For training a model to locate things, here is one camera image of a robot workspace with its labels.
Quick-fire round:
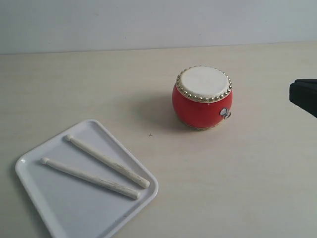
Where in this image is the red small drum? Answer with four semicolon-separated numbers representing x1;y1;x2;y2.
171;65;233;130

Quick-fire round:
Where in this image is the white plastic tray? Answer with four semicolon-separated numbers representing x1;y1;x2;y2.
15;119;159;238

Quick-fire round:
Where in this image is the white drumstick one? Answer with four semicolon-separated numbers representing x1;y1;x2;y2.
65;134;151;188
40;157;140;200

